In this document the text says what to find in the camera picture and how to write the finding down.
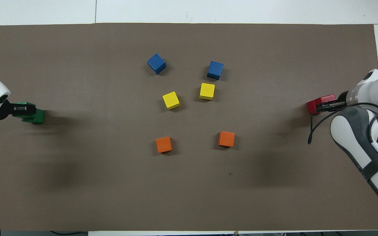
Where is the blue wooden cube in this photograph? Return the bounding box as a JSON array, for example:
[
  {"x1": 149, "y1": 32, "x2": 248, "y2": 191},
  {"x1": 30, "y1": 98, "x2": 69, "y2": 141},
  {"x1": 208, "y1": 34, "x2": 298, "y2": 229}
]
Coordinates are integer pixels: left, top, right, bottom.
[
  {"x1": 207, "y1": 61, "x2": 224, "y2": 81},
  {"x1": 147, "y1": 53, "x2": 167, "y2": 75}
]

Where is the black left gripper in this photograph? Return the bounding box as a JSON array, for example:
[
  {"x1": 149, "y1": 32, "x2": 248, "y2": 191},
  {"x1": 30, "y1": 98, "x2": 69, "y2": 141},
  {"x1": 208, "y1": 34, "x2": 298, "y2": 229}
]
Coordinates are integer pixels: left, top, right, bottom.
[{"x1": 0, "y1": 99, "x2": 33, "y2": 121}]

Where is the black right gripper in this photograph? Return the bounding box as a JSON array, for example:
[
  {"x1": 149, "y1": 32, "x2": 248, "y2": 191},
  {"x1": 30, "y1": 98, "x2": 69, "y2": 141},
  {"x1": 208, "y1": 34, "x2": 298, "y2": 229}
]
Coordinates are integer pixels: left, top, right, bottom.
[{"x1": 315, "y1": 91, "x2": 349, "y2": 112}]

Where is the thin black floor cable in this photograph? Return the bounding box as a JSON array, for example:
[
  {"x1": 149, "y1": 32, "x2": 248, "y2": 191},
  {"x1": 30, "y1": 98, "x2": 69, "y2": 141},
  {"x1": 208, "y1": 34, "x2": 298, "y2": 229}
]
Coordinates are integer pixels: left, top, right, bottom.
[{"x1": 50, "y1": 230, "x2": 88, "y2": 236}]

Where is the orange wooden cube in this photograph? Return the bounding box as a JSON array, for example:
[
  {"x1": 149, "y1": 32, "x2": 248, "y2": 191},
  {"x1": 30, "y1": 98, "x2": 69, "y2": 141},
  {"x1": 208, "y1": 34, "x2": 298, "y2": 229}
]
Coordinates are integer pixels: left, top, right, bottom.
[
  {"x1": 156, "y1": 136, "x2": 173, "y2": 154},
  {"x1": 218, "y1": 131, "x2": 235, "y2": 148}
]

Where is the green wooden cube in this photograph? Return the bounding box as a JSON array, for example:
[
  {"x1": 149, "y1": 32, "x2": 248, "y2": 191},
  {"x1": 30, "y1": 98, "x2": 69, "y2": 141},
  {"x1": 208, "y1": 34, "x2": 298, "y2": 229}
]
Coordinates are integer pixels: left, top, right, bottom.
[
  {"x1": 21, "y1": 110, "x2": 45, "y2": 125},
  {"x1": 12, "y1": 102, "x2": 37, "y2": 118}
]

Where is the yellow wooden cube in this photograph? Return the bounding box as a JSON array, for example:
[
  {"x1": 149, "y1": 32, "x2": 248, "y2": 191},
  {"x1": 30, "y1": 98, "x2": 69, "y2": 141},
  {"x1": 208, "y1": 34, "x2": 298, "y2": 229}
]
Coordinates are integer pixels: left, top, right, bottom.
[
  {"x1": 199, "y1": 83, "x2": 216, "y2": 101},
  {"x1": 162, "y1": 91, "x2": 181, "y2": 110}
]

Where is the brown paper table mat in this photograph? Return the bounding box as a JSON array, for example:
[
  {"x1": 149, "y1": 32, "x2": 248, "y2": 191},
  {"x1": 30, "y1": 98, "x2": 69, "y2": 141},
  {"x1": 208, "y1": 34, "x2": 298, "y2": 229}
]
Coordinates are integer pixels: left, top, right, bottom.
[{"x1": 0, "y1": 22, "x2": 378, "y2": 232}]

